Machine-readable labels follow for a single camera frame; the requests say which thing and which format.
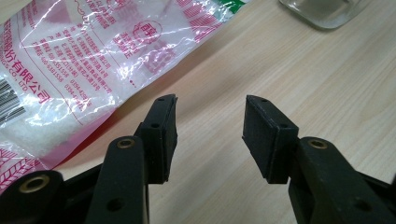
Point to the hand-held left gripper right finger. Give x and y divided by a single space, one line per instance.
271 140

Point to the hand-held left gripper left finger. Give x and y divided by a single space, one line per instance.
158 140

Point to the pink and white plastic bag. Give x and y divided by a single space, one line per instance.
77 62

